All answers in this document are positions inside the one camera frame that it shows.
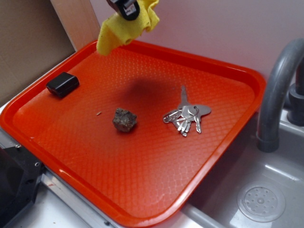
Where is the black device at left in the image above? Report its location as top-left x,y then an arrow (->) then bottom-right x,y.
0,145 -> 44,228

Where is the grey plastic sink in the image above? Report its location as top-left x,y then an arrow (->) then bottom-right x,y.
182,108 -> 304,228

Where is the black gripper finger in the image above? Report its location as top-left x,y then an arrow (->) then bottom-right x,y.
107,0 -> 140,21

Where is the grey curved faucet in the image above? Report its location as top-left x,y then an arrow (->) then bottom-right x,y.
256,38 -> 304,152

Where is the grey brown rock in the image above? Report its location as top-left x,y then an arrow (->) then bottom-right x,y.
112,108 -> 137,133

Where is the silver key bunch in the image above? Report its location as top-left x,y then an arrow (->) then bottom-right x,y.
163,85 -> 211,137

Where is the yellow cloth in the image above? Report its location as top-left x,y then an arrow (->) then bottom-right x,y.
96,0 -> 160,56

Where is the sink drain strainer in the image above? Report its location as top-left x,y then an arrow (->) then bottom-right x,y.
237,181 -> 285,223

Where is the dark faucet handle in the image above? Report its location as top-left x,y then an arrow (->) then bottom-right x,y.
287,60 -> 304,126

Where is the brown cardboard panel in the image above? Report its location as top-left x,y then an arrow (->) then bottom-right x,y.
0,0 -> 100,105

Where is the small black box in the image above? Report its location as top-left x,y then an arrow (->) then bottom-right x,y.
46,72 -> 80,98

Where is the red plastic tray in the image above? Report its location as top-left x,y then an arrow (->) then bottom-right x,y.
0,41 -> 266,227

